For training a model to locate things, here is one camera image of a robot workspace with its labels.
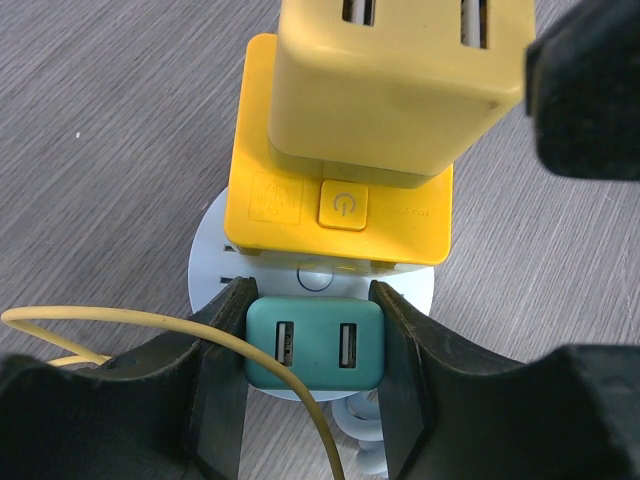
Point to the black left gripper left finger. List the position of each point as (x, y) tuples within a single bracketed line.
[(172, 408)]

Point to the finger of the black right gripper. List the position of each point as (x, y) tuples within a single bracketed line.
[(582, 92)]

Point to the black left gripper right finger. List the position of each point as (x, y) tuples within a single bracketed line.
[(451, 409)]

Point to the light blue round socket base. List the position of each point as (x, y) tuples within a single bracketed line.
[(214, 261)]

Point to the teal USB charger plug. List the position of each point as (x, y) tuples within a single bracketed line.
[(329, 343)]

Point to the pale yellow USB charger plug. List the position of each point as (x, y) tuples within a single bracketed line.
[(404, 96)]

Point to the yellow cube socket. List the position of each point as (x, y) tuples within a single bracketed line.
[(274, 209)]

